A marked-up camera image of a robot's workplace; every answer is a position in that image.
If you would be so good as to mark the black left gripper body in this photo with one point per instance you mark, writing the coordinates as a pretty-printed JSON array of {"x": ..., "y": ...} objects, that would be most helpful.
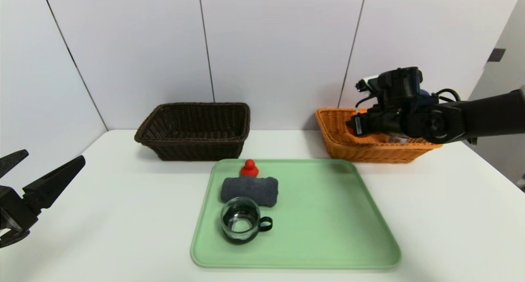
[{"x": 9, "y": 206}]

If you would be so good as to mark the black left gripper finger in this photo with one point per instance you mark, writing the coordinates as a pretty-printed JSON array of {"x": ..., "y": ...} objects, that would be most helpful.
[
  {"x": 53, "y": 181},
  {"x": 12, "y": 159}
]

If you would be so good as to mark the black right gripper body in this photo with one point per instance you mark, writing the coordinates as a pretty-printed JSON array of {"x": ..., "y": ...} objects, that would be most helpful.
[{"x": 357, "y": 126}]

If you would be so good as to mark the glass cup with black holder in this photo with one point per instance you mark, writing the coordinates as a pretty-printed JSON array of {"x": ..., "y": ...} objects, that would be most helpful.
[{"x": 240, "y": 224}]

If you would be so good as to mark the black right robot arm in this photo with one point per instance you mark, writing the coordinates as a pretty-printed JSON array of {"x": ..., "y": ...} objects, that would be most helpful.
[{"x": 484, "y": 116}]

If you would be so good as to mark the orange wicker basket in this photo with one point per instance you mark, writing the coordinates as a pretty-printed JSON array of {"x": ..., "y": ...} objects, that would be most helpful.
[{"x": 369, "y": 153}]

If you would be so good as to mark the dark brown wicker basket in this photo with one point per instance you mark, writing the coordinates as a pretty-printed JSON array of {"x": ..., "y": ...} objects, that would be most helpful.
[{"x": 192, "y": 148}]

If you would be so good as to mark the light green plastic tray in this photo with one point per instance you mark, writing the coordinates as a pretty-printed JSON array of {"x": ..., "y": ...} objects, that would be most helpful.
[{"x": 320, "y": 228}]

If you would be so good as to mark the red rubber duck toy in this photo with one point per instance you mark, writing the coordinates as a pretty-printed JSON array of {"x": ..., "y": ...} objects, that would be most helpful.
[{"x": 248, "y": 168}]

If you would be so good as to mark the grey rolled towel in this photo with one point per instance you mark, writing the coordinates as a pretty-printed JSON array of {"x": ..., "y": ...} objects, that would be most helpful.
[{"x": 248, "y": 188}]

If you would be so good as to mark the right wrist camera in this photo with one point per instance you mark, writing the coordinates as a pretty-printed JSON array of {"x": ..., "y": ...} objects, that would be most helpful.
[{"x": 400, "y": 85}]

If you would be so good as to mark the dark wall fixture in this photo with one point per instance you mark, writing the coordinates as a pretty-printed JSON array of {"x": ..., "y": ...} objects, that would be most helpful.
[{"x": 496, "y": 55}]

